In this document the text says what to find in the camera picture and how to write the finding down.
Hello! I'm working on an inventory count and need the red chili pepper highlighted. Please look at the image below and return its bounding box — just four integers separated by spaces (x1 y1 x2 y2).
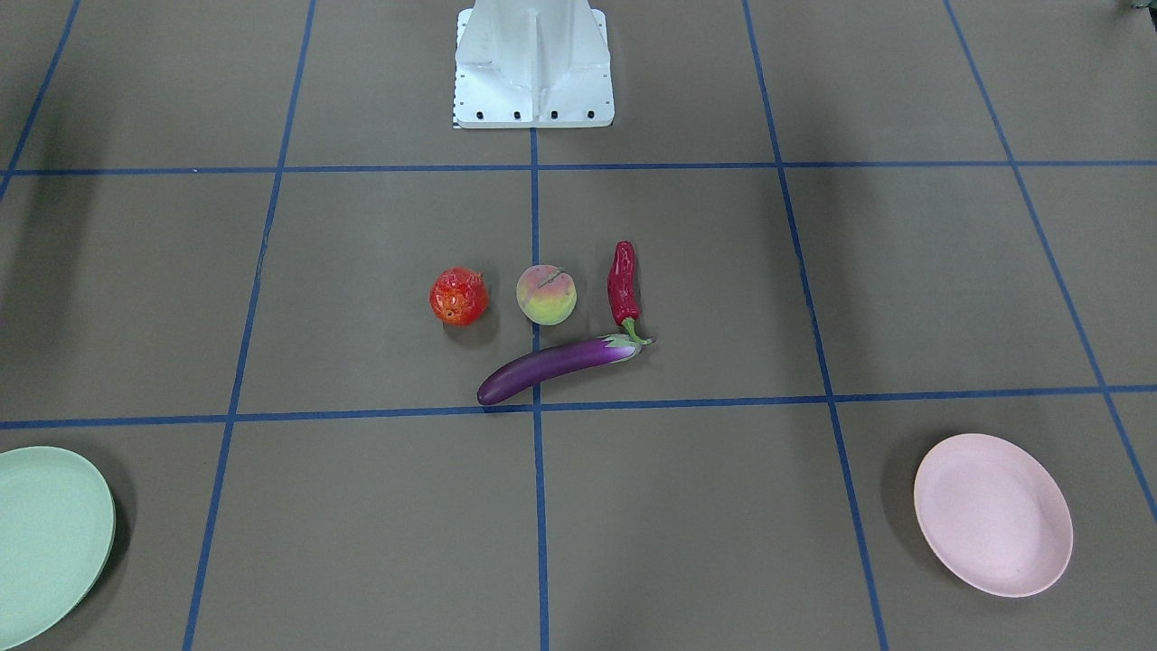
607 241 653 345

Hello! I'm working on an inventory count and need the yellow pink peach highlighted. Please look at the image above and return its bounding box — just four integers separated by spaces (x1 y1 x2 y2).
515 264 579 326

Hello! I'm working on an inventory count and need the purple eggplant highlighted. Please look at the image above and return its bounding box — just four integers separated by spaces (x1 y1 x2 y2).
476 333 653 405

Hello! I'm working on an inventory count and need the pink plate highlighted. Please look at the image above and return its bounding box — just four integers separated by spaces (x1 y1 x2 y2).
912 432 1075 599

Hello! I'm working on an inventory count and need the green plate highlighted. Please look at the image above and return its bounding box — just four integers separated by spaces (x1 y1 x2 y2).
1 446 117 650

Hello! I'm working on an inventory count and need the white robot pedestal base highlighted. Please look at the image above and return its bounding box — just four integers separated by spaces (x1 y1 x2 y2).
452 1 616 130

